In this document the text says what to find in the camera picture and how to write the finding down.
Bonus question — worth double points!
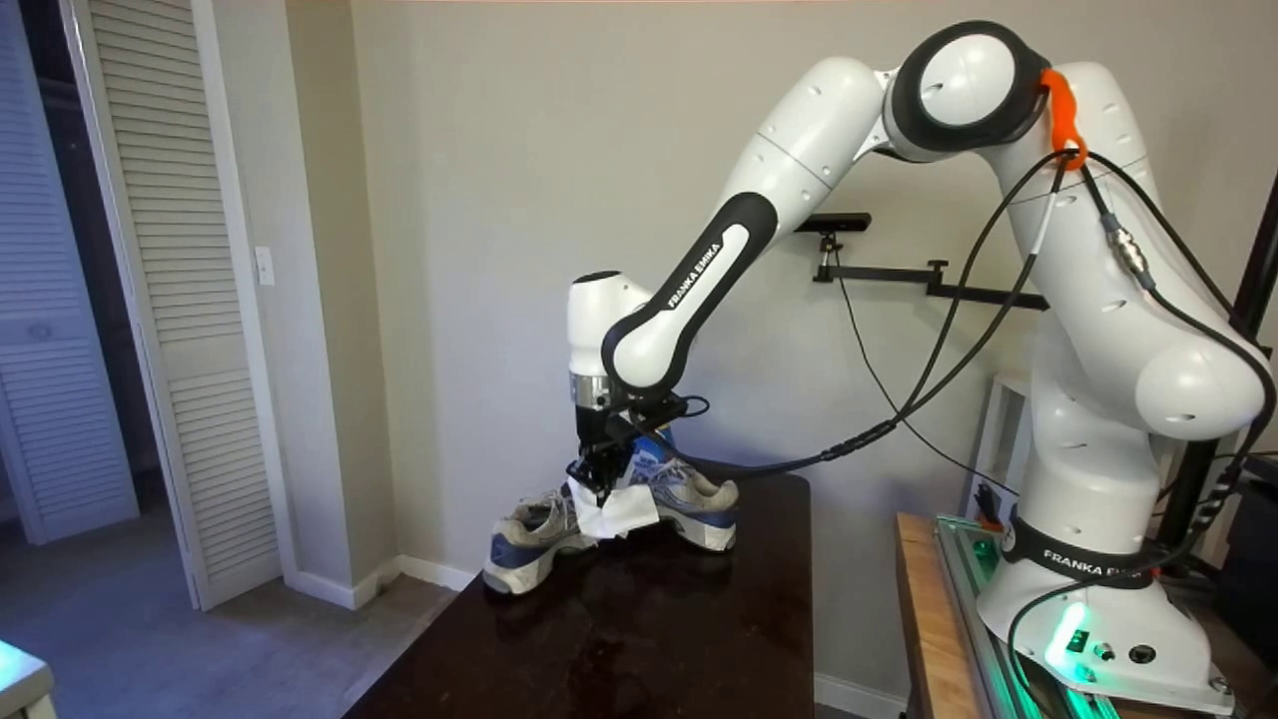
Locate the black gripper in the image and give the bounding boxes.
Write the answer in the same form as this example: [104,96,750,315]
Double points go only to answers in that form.
[571,397,679,501]

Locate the white paper napkin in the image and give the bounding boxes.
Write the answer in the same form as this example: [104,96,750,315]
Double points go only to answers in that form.
[561,460,665,542]

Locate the grey blue running shoe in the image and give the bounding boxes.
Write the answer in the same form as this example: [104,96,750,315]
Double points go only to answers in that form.
[619,441,744,554]
[481,489,605,598]

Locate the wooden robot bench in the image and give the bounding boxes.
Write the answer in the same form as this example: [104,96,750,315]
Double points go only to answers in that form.
[890,512,996,719]

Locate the white framed panel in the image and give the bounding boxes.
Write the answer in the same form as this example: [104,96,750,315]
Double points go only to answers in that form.
[957,372,1035,537]

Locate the small dark device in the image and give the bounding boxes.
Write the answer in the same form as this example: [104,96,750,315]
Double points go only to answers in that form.
[971,476,1028,541]

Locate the white louvred closet door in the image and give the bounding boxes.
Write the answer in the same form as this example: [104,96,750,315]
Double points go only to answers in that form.
[0,0,144,552]
[55,0,301,614]

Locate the white nightstand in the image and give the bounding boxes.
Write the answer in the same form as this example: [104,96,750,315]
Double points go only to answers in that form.
[0,635,59,719]

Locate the black equipment box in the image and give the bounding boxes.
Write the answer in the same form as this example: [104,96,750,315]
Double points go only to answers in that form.
[1204,452,1278,671]

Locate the thin black camera cable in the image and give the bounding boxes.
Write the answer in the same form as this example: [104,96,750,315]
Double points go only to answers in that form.
[831,240,996,489]

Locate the black bar camera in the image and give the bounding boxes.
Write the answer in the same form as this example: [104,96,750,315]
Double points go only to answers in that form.
[796,209,874,240]

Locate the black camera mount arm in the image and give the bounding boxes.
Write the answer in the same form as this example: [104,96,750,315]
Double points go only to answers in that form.
[811,236,1053,315]

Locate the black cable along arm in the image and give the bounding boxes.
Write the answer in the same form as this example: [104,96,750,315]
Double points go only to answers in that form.
[1071,143,1278,565]

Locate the orange cable clip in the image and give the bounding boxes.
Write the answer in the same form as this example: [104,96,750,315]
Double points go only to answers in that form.
[1035,70,1095,177]

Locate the black metal post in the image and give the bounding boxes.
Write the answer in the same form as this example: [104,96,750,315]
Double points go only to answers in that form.
[1153,172,1278,552]

